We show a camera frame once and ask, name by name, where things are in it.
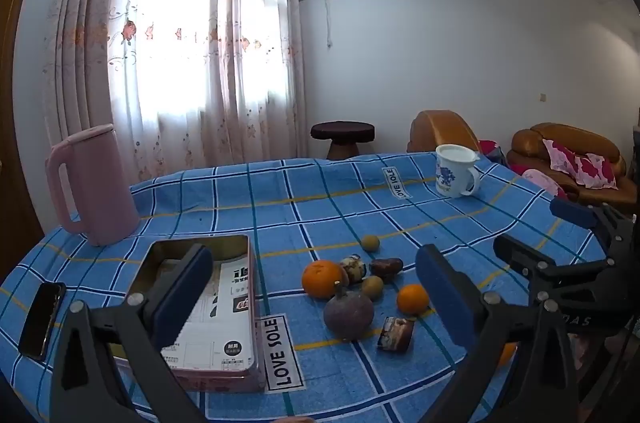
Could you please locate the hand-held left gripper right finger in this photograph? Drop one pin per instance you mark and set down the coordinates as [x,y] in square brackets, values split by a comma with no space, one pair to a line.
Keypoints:
[445,298]

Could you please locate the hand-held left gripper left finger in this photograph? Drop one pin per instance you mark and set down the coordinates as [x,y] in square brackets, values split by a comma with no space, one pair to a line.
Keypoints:
[182,298]

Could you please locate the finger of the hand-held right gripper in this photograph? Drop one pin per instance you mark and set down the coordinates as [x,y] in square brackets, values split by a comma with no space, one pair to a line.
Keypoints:
[520,255]
[575,213]

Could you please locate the small orange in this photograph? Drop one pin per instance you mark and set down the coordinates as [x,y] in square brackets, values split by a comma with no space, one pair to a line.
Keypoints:
[413,299]

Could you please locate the dark brown date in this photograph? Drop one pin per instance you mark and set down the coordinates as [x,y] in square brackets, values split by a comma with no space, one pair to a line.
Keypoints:
[386,266]

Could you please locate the small brown kiwi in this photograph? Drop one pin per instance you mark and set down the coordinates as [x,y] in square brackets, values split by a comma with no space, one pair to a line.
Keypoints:
[372,287]
[371,243]

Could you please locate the metal tin box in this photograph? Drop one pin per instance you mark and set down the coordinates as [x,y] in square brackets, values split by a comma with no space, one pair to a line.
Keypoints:
[235,378]

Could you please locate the purple round fruit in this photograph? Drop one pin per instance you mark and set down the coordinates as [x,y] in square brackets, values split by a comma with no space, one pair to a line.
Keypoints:
[348,315]

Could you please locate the large orange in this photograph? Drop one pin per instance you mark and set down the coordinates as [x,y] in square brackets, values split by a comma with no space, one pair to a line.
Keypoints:
[322,280]

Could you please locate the printed paper sheet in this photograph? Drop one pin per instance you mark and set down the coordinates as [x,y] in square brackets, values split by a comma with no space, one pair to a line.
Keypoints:
[220,308]

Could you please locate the pink cushion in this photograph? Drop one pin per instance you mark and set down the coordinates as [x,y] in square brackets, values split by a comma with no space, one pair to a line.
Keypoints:
[542,180]

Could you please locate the pink floral pillow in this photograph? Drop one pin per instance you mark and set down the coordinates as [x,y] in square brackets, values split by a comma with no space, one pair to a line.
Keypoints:
[582,163]

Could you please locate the brown snack packet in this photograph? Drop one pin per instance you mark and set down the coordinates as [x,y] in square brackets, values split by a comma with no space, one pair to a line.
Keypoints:
[396,334]

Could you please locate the orange leather sofa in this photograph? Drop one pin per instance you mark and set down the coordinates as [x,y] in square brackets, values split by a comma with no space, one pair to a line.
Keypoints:
[525,145]

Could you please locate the white mug blue print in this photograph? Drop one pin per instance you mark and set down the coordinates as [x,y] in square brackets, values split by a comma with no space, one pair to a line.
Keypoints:
[452,173]

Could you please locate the pink electric kettle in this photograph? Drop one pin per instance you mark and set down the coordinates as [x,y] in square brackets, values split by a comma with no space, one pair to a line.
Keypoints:
[107,188]

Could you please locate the black smartphone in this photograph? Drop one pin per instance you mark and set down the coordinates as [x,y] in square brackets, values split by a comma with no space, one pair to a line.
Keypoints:
[42,320]

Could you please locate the orange leather armchair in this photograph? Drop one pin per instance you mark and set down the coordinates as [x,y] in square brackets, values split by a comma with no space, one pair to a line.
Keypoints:
[440,130]

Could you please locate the blue plaid tablecloth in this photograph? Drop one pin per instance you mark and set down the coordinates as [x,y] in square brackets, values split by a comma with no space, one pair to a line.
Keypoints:
[300,203]

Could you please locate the dark round stool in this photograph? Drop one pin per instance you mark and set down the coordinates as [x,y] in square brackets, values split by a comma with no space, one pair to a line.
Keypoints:
[342,132]

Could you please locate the brown wooden door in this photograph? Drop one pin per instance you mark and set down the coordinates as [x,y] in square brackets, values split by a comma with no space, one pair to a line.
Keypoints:
[10,128]

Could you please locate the sheer floral curtain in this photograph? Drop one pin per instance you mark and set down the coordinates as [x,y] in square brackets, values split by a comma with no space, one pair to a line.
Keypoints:
[210,53]

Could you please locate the pink pleated curtain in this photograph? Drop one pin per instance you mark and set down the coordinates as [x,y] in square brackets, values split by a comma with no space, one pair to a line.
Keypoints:
[75,53]

